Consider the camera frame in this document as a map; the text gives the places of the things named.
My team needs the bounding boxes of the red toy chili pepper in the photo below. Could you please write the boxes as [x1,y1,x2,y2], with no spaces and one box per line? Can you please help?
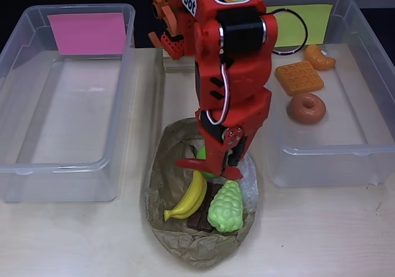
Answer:
[175,158,245,181]

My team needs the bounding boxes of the brown toy donut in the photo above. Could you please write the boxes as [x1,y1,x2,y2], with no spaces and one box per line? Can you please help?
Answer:
[286,93,327,124]

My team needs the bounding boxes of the light green toy grapes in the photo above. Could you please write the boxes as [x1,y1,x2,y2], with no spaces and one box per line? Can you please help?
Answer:
[207,180,244,234]

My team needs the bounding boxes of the orange toy waffle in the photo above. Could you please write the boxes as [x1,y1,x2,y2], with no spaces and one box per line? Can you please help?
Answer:
[275,60,325,96]

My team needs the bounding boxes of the orange toy croissant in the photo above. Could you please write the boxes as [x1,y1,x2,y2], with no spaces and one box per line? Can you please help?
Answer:
[304,44,336,71]

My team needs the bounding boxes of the clear plastic bin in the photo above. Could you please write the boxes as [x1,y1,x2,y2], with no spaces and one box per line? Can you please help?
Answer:
[258,0,395,188]
[0,2,136,203]

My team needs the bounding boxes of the yellow-green paper label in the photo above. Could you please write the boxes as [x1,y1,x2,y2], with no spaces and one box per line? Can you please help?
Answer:
[267,4,333,48]

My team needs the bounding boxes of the pink paper label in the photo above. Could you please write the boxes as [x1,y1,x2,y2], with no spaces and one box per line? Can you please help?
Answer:
[46,12,127,56]

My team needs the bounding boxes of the green toy apple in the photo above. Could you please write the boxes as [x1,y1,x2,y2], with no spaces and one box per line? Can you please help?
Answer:
[196,146,231,179]

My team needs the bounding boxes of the clear plastic film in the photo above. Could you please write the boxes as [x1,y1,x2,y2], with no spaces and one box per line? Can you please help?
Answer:
[239,155,259,216]

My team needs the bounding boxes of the yellow toy banana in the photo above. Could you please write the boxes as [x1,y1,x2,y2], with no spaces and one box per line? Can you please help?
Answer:
[163,169,207,223]

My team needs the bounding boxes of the brown toy chocolate bar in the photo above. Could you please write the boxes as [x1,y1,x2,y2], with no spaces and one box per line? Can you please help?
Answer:
[186,183,225,233]

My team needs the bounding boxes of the brown paper bag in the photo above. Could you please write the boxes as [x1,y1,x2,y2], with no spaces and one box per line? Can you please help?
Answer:
[143,116,259,269]

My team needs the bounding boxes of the orange printed part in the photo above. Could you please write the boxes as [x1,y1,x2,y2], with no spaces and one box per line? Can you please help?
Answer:
[148,0,186,48]

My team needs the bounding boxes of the white servo cable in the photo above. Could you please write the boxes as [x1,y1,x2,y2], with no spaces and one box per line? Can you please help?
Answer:
[200,50,232,126]

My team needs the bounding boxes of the wooden base plate stack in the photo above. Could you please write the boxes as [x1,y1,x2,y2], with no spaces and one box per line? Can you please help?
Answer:
[162,47,198,73]

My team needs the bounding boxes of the looped thin servo cable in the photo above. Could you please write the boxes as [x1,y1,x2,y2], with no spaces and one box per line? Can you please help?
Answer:
[271,7,309,56]

